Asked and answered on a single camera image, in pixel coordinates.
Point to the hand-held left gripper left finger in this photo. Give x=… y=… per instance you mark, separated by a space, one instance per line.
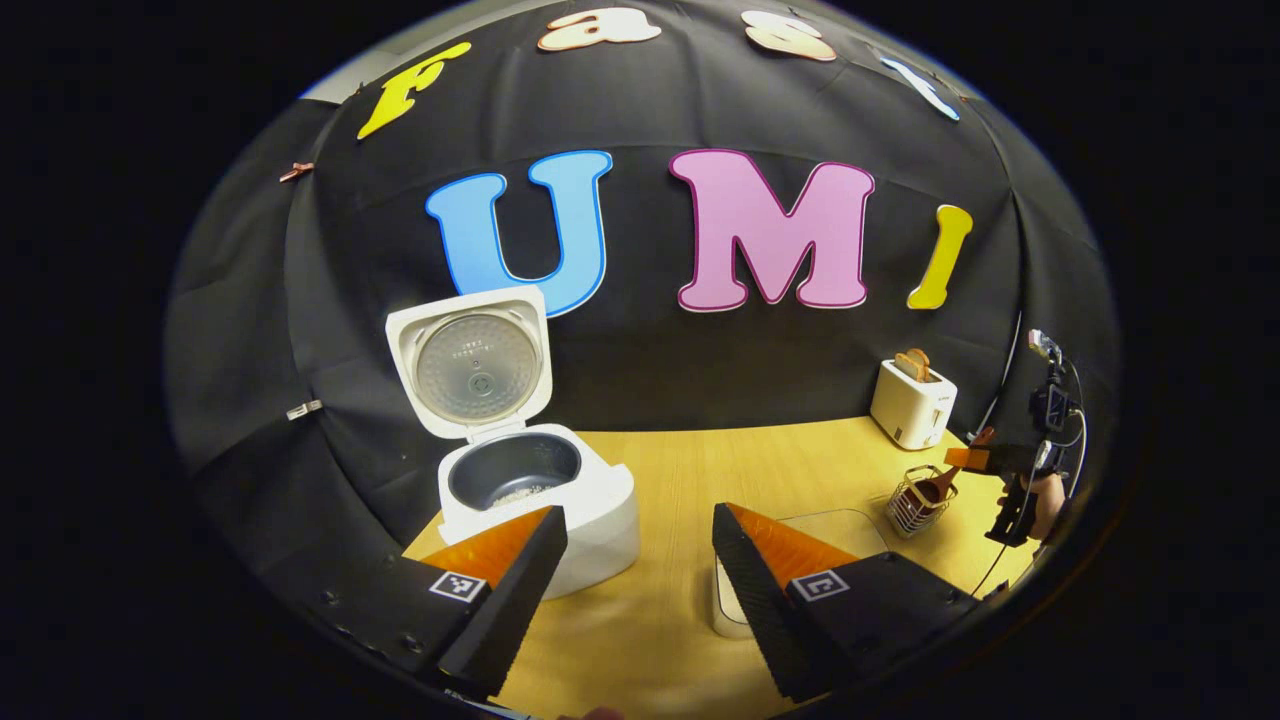
x=520 y=590

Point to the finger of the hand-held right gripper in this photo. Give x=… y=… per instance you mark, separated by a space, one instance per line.
x=975 y=458

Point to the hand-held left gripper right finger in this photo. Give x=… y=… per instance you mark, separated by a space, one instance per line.
x=750 y=600

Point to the brown wooden spoon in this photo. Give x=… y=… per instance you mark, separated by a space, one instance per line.
x=938 y=488

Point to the white rice grains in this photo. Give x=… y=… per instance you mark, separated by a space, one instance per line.
x=525 y=492

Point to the white rice cooker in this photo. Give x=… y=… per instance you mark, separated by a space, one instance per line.
x=600 y=500

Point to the white toaster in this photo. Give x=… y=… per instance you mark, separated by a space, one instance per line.
x=910 y=410

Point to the toast slice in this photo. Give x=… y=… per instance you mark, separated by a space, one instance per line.
x=903 y=366
x=920 y=362

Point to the clear plastic container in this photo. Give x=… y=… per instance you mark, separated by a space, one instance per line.
x=850 y=530

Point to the white backdrop clip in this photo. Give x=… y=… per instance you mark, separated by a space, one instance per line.
x=304 y=410

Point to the copper backdrop clip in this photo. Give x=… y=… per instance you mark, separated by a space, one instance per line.
x=296 y=171

